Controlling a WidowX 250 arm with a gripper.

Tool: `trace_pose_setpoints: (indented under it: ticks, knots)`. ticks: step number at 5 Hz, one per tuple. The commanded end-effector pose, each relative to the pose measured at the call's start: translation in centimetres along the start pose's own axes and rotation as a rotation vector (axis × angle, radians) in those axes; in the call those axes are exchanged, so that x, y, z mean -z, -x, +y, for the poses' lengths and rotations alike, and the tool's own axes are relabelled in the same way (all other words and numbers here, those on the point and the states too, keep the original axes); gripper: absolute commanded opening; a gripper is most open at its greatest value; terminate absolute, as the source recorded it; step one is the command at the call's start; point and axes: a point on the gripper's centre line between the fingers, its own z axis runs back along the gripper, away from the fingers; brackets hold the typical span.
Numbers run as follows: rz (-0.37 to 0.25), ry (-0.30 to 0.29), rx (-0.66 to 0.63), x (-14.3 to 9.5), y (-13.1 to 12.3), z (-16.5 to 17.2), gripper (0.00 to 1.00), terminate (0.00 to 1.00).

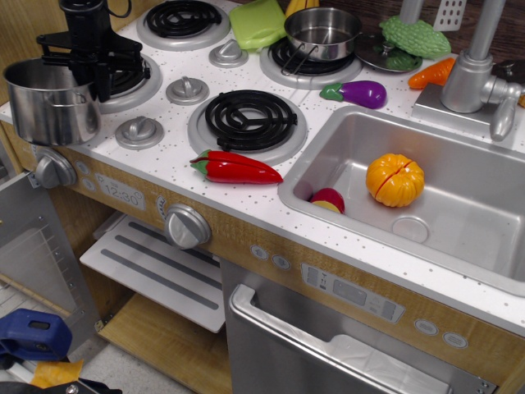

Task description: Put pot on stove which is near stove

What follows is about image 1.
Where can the blue clamp tool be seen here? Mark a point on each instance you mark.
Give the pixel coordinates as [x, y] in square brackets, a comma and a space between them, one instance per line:
[33, 335]

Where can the red yellow toy fruit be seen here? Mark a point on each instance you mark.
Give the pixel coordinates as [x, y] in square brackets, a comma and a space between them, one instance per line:
[329, 198]

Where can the white oven rack shelf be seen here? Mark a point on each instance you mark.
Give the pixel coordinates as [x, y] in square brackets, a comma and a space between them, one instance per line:
[138, 256]

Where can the yellow cloth scrap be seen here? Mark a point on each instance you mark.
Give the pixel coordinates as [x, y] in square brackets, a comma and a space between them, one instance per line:
[54, 373]

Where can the silver stovetop knob middle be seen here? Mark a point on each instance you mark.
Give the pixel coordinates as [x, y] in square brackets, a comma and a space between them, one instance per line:
[187, 91]

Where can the small steel saucepan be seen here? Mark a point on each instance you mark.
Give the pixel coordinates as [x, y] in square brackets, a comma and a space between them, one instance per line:
[319, 34]

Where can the orange toy pumpkin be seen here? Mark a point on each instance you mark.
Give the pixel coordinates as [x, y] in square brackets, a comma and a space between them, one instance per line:
[395, 180]

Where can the front left black burner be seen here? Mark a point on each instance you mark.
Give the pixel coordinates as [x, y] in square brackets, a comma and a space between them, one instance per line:
[133, 88]

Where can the yellow toy banana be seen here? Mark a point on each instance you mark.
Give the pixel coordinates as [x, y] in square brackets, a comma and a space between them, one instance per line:
[299, 5]

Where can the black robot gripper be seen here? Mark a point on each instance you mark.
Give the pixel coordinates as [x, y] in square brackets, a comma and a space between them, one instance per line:
[90, 41]

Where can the back left black burner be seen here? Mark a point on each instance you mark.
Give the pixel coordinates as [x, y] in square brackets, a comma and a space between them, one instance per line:
[183, 26]

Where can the silver oven knob right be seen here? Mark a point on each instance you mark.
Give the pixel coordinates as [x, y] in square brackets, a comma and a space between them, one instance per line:
[185, 227]

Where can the silver dishwasher door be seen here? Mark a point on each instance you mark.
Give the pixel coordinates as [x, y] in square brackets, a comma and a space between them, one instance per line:
[282, 342]

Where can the silver oven knob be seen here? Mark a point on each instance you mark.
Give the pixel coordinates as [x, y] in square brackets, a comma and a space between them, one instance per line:
[185, 227]
[53, 169]

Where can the silver toy faucet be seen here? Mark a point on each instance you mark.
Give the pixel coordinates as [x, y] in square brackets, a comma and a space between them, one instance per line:
[473, 99]

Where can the tall stainless steel pot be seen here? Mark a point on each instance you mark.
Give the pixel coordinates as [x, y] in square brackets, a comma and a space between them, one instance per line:
[49, 106]

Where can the silver stovetop knob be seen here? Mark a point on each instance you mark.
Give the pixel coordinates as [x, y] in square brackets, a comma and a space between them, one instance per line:
[228, 55]
[139, 133]
[187, 91]

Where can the front right black burner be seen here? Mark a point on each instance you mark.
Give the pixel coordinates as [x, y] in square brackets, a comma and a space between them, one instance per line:
[249, 122]

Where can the silver oven knob left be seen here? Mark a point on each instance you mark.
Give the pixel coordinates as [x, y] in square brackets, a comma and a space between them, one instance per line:
[53, 169]

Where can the silver stovetop knob front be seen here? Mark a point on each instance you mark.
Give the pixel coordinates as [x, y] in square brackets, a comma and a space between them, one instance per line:
[139, 133]

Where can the silver sink basin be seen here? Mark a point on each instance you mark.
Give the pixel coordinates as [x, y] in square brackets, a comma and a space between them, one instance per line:
[469, 217]

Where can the orange toy carrot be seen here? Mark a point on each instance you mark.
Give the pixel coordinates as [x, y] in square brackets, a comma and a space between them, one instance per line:
[436, 74]

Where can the green plastic cutting board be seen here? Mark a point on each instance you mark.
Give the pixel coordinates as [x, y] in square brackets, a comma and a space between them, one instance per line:
[258, 24]

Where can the black burner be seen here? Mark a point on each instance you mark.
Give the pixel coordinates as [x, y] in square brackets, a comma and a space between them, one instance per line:
[249, 122]
[183, 26]
[281, 65]
[133, 88]

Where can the steel pot lid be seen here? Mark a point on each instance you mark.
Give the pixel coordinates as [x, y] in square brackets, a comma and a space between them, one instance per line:
[376, 51]

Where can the red toy chili pepper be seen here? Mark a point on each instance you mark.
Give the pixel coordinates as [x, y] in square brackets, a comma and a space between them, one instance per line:
[233, 168]

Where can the purple toy eggplant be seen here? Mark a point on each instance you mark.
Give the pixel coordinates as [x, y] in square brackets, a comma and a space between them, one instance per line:
[365, 93]

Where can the back right black burner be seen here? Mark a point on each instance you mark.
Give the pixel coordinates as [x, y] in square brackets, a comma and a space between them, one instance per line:
[281, 65]

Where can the silver stovetop knob back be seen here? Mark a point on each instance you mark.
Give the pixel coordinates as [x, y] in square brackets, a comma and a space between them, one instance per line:
[228, 55]

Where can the white slotted spatula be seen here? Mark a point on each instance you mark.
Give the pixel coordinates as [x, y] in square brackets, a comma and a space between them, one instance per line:
[449, 15]

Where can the green toy bitter gourd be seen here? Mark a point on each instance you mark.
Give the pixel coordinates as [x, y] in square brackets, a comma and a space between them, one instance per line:
[418, 39]

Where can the grey oven door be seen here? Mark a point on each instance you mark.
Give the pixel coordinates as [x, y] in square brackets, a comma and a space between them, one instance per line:
[39, 270]

